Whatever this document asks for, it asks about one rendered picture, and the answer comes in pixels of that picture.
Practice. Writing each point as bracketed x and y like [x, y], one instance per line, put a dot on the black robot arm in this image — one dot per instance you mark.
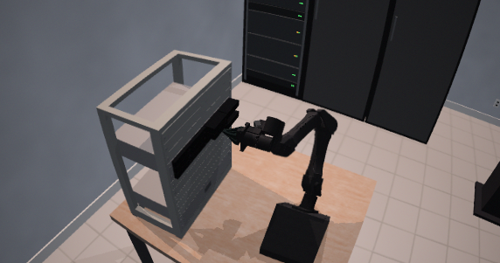
[278, 142]

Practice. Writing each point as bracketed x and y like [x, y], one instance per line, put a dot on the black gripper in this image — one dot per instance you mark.
[240, 136]

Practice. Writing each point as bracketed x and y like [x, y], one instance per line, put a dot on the grey open-frame rack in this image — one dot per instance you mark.
[177, 137]

